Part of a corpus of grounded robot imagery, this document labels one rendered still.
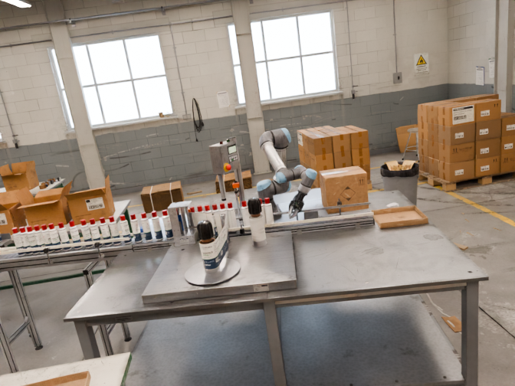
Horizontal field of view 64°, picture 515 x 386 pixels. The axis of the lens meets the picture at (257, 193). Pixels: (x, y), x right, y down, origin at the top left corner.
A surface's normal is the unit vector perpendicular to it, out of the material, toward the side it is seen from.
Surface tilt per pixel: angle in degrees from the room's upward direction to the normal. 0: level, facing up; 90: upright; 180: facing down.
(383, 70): 90
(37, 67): 90
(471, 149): 90
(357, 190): 90
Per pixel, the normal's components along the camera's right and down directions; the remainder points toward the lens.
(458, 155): 0.13, 0.25
